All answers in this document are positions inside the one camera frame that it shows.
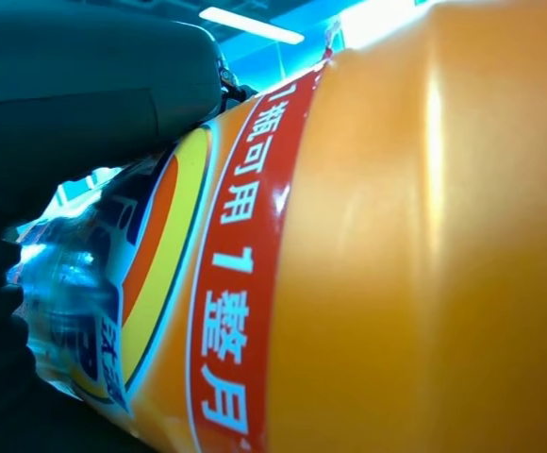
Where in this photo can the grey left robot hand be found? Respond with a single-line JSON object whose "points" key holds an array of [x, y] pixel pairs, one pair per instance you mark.
{"points": [[80, 87]]}

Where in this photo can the orange bottle white cap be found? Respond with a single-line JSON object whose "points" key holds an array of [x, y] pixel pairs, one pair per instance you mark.
{"points": [[396, 250]]}

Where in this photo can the ceiling light strip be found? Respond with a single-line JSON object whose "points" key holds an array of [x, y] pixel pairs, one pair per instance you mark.
{"points": [[250, 25]]}

